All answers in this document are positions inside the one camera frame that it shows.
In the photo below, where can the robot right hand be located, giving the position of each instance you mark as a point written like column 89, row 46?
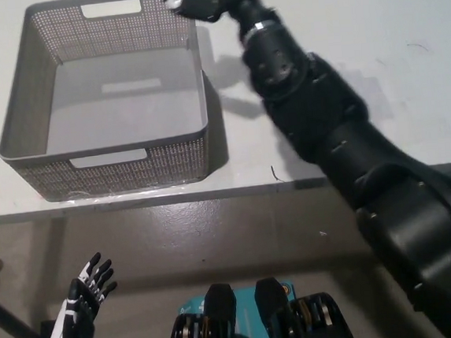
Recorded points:
column 199, row 1

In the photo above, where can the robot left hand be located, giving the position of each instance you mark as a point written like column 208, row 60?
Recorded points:
column 77, row 308

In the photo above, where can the black metal table leg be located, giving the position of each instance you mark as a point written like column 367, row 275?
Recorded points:
column 10, row 322

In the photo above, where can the grey perforated plastic basket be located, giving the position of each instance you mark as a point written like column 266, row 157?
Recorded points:
column 117, row 103

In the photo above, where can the black robot body teal top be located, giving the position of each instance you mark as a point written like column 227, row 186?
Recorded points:
column 223, row 323

